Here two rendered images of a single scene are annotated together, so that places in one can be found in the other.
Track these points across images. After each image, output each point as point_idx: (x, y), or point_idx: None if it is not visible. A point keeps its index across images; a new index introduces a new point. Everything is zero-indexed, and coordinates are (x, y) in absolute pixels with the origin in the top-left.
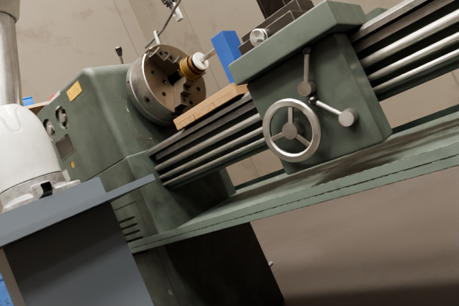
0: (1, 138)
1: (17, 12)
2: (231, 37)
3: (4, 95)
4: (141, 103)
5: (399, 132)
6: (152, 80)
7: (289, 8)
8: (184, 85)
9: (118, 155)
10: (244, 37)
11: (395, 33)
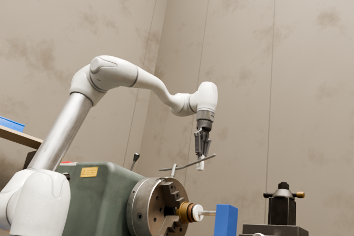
0: (43, 197)
1: (97, 102)
2: (233, 213)
3: (52, 156)
4: (133, 215)
5: None
6: (153, 204)
7: (289, 229)
8: (174, 223)
9: None
10: (245, 225)
11: None
